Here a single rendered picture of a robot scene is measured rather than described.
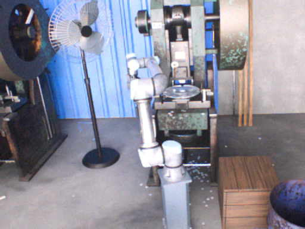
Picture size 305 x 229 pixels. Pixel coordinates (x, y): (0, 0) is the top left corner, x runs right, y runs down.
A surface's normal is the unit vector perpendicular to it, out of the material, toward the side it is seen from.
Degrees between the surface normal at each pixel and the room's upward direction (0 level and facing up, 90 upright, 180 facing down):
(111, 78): 90
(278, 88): 90
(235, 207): 90
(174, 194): 90
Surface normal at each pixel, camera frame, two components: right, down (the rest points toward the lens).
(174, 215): 0.18, 0.37
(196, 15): -0.13, 0.40
